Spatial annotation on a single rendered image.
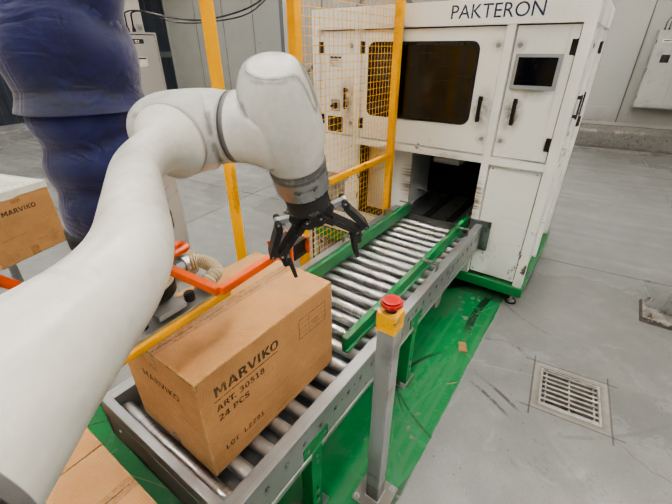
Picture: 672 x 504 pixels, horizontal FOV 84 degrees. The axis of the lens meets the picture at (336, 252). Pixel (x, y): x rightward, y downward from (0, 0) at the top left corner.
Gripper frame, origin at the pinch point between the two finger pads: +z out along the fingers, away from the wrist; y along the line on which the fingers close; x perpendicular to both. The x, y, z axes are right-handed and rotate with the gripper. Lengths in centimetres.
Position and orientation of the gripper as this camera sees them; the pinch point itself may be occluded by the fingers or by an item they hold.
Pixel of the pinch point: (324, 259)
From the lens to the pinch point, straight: 78.0
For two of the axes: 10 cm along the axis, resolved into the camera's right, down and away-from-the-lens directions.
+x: -2.8, -7.4, 6.2
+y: 9.5, -3.1, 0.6
